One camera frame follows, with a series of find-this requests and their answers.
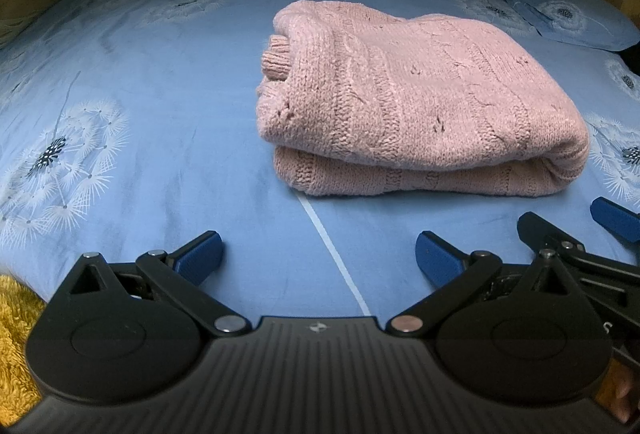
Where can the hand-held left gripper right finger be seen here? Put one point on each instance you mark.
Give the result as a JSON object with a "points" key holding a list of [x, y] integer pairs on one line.
{"points": [[436, 259]]}

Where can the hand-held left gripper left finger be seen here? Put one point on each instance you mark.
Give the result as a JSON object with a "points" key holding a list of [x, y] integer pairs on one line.
{"points": [[204, 255]]}

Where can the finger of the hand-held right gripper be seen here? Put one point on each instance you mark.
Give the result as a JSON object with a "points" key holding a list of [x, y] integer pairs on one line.
{"points": [[617, 219], [550, 234]]}

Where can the pink knitted cardigan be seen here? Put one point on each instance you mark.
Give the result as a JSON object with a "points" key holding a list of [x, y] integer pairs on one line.
{"points": [[415, 98]]}

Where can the person's right hand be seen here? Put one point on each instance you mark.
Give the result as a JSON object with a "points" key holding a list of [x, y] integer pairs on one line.
{"points": [[622, 389]]}

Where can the blue dandelion-print bed sheet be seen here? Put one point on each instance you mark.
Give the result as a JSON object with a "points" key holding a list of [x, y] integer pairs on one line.
{"points": [[175, 88]]}

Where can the yellow fluffy mat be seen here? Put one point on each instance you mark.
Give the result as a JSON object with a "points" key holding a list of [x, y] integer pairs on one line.
{"points": [[17, 344]]}

